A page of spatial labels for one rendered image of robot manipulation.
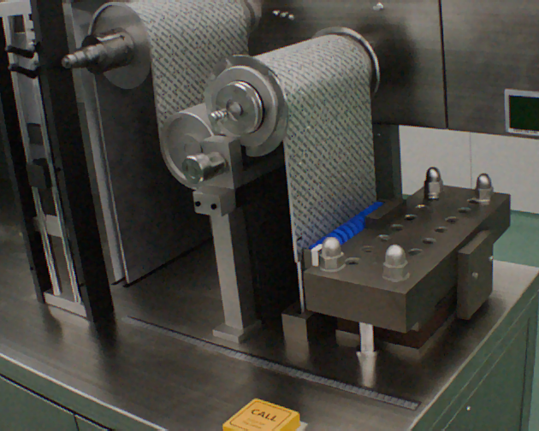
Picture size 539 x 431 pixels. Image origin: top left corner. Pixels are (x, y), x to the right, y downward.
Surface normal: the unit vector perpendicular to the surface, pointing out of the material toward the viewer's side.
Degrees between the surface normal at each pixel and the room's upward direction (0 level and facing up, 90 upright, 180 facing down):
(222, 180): 90
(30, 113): 90
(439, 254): 0
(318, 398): 0
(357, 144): 90
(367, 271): 0
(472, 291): 90
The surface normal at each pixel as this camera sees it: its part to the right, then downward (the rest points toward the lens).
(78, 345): -0.10, -0.93
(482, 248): 0.80, 0.14
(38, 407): -0.59, 0.34
